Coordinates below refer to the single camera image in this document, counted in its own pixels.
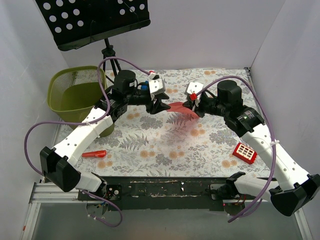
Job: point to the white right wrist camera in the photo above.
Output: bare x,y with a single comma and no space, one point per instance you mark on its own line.
192,92

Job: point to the aluminium frame rail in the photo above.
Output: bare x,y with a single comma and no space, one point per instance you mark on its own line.
43,193

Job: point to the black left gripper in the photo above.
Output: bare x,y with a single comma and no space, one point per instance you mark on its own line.
153,104

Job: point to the floral patterned table mat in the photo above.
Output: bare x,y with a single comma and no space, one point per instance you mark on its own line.
168,144

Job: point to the red plastic trash bag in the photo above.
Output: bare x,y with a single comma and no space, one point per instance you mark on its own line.
177,107

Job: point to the red trash bag roll remainder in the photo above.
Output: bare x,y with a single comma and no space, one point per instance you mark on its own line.
95,154

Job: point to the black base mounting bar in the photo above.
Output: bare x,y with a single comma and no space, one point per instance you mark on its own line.
174,193

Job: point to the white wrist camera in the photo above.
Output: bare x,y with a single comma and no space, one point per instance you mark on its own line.
156,84
192,92

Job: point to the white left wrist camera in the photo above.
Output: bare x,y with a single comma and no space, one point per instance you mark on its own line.
156,84

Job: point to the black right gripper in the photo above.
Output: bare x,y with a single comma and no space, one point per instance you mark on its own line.
197,108

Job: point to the red white toy block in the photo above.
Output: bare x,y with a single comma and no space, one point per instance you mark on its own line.
245,153

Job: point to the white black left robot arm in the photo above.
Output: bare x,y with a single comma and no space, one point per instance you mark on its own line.
58,163

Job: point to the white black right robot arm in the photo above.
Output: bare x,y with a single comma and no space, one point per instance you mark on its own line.
289,187

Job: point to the olive green mesh trash bin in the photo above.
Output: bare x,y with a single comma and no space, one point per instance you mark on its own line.
73,92

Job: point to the colourful toy brick car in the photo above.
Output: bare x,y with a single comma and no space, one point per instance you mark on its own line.
143,87

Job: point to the black perforated music stand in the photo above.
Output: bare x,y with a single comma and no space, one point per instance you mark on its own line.
78,23

